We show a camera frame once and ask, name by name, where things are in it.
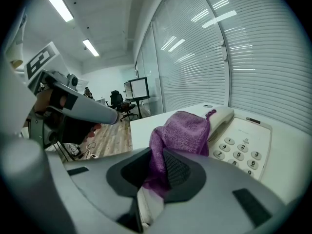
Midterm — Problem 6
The white telephone base with keypad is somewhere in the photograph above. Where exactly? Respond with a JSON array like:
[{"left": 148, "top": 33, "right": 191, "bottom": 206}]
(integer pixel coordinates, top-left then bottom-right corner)
[{"left": 207, "top": 116, "right": 273, "bottom": 181}]

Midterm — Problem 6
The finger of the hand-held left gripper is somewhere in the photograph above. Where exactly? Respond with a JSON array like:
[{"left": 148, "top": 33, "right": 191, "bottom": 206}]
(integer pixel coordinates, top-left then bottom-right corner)
[{"left": 57, "top": 119, "right": 99, "bottom": 146}]

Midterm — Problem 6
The white office table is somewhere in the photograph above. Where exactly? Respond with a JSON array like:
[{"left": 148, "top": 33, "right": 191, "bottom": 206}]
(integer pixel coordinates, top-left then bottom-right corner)
[{"left": 130, "top": 102, "right": 312, "bottom": 226}]

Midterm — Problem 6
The purple cloth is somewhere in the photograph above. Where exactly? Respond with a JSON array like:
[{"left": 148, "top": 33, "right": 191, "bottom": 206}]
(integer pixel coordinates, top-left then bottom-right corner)
[{"left": 142, "top": 109, "right": 217, "bottom": 201}]

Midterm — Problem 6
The rectangular ceiling light panel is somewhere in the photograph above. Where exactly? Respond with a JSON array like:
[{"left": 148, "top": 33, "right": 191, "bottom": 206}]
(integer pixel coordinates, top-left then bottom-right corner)
[
  {"left": 82, "top": 39, "right": 100, "bottom": 57},
  {"left": 41, "top": 0, "right": 74, "bottom": 23}
]

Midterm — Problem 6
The person's left hand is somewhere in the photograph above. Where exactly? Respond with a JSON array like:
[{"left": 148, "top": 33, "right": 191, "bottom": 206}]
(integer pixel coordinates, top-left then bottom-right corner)
[{"left": 34, "top": 89, "right": 69, "bottom": 115}]

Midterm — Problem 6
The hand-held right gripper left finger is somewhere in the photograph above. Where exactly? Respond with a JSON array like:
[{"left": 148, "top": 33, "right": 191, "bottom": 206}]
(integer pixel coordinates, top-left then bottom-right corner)
[{"left": 62, "top": 147, "right": 153, "bottom": 234}]

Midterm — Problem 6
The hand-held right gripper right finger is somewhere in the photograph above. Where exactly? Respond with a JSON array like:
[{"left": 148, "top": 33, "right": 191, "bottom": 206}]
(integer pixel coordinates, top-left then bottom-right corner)
[{"left": 150, "top": 149, "right": 286, "bottom": 234}]

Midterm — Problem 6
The black-framed white light box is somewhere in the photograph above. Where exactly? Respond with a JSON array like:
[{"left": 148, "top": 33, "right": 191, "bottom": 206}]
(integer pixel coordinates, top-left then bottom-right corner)
[{"left": 123, "top": 77, "right": 150, "bottom": 100}]

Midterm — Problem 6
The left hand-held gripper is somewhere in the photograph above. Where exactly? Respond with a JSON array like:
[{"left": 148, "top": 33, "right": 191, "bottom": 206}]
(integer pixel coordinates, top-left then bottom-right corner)
[{"left": 23, "top": 41, "right": 119, "bottom": 149}]

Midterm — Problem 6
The black office chair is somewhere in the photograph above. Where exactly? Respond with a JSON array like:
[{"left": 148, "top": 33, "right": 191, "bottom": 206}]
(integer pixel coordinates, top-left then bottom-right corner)
[
  {"left": 83, "top": 86, "right": 95, "bottom": 99},
  {"left": 104, "top": 90, "right": 139, "bottom": 122}
]

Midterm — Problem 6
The camouflage fabric bag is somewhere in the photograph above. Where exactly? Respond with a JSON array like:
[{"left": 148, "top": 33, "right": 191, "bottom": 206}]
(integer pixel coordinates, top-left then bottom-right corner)
[{"left": 64, "top": 142, "right": 82, "bottom": 157}]

